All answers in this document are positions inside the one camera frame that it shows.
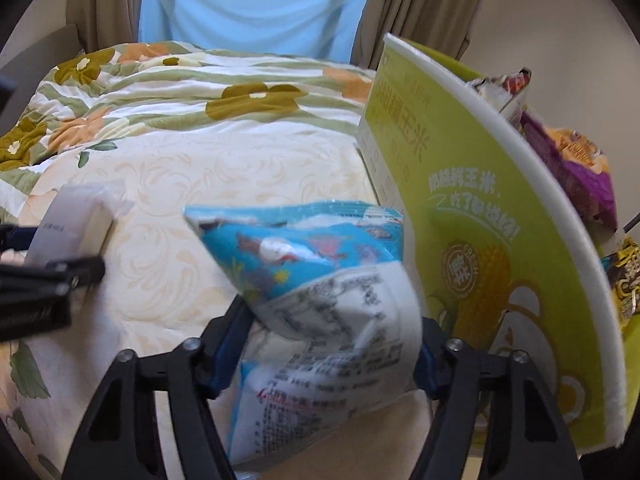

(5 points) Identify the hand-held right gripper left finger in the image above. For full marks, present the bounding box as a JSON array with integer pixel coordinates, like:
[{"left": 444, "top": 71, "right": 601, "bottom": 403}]
[{"left": 60, "top": 296, "right": 255, "bottom": 480}]

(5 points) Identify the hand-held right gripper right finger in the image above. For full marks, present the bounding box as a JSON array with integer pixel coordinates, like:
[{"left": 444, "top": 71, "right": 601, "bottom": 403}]
[{"left": 405, "top": 316, "right": 584, "bottom": 480}]

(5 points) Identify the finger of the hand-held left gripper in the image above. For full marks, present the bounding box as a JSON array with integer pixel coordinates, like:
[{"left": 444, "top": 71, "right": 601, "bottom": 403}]
[
  {"left": 0, "top": 224, "right": 41, "bottom": 253},
  {"left": 0, "top": 255, "right": 107, "bottom": 297}
]

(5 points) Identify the white packet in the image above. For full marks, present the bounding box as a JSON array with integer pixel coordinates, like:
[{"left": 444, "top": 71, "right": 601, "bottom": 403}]
[{"left": 25, "top": 180, "right": 135, "bottom": 266}]

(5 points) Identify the blue white snack bag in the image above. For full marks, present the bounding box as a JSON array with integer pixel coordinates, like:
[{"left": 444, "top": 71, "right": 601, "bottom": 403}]
[{"left": 184, "top": 200, "right": 425, "bottom": 473}]

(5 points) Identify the yellow-green cardboard box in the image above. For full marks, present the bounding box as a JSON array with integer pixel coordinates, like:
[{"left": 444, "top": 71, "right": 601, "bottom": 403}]
[{"left": 356, "top": 32, "right": 640, "bottom": 456}]

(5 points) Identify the purple snack bag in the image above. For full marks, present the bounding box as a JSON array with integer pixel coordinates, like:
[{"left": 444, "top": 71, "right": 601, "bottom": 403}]
[{"left": 520, "top": 110, "right": 618, "bottom": 233}]

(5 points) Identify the cream patterned mattress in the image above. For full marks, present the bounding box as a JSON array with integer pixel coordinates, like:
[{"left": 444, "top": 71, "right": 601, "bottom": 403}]
[{"left": 10, "top": 130, "right": 436, "bottom": 480}]

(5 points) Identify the grey padded headboard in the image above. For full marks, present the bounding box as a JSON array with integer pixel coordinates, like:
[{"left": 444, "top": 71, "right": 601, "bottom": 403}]
[{"left": 0, "top": 22, "right": 86, "bottom": 91}]

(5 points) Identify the black yellow snack bag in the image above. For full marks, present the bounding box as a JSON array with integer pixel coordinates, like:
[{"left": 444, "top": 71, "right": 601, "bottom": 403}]
[{"left": 597, "top": 237, "right": 640, "bottom": 331}]

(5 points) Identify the floral blanket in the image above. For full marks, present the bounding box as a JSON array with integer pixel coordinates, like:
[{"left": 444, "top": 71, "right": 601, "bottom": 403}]
[{"left": 0, "top": 40, "right": 378, "bottom": 480}]

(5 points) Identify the beige curtain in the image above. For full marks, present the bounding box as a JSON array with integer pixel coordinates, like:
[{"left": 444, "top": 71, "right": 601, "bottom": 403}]
[
  {"left": 65, "top": 0, "right": 151, "bottom": 53},
  {"left": 350, "top": 0, "right": 481, "bottom": 71}
]

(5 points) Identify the brown snack bag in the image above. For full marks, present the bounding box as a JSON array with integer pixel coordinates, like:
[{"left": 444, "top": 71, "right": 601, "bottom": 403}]
[{"left": 467, "top": 66, "right": 533, "bottom": 123}]

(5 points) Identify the blue sheer curtain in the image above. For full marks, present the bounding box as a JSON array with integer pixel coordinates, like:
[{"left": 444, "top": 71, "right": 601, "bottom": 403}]
[{"left": 137, "top": 0, "right": 378, "bottom": 63}]

